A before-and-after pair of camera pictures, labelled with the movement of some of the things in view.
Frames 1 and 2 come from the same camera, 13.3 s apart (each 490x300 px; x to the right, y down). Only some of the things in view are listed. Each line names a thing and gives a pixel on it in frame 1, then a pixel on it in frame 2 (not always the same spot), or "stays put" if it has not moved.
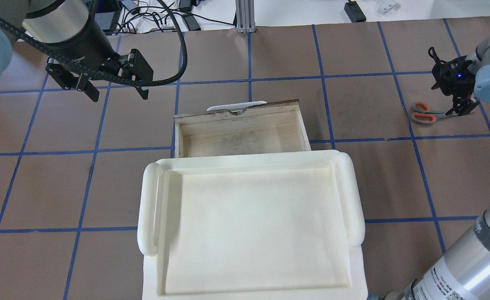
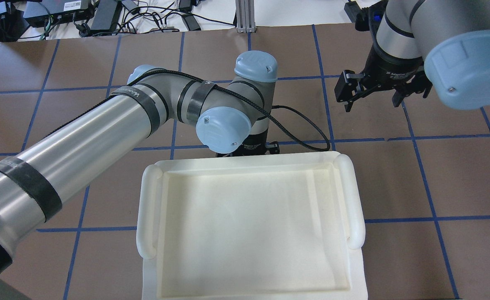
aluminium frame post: x=245 y=16 stays put
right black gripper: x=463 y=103 -> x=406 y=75
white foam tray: x=252 y=225 stays put
